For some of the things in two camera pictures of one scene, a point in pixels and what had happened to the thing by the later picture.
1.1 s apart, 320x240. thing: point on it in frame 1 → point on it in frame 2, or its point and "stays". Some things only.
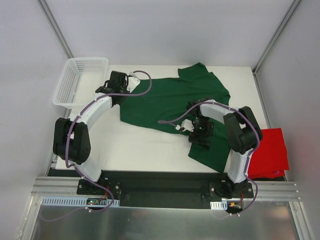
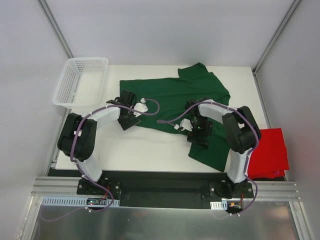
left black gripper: x=121 y=97 → x=130 y=122
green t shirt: x=177 y=100 stays
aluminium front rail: x=67 y=186 stays
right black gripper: x=202 y=137 stays
